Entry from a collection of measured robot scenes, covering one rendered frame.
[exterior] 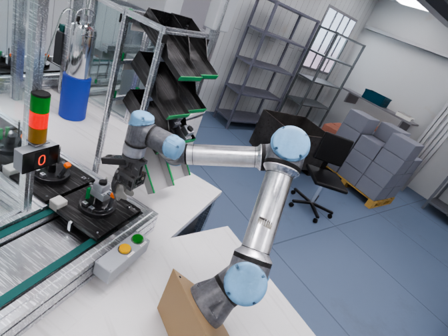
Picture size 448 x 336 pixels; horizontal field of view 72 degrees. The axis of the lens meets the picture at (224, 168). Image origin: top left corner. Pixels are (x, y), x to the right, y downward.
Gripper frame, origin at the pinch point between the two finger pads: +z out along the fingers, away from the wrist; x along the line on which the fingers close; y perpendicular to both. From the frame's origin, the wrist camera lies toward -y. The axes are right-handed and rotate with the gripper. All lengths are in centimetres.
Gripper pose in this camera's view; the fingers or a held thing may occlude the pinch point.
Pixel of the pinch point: (117, 196)
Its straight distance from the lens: 122.0
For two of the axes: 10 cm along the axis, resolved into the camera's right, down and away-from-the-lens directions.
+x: 4.1, -3.1, 8.6
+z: -3.5, 8.2, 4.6
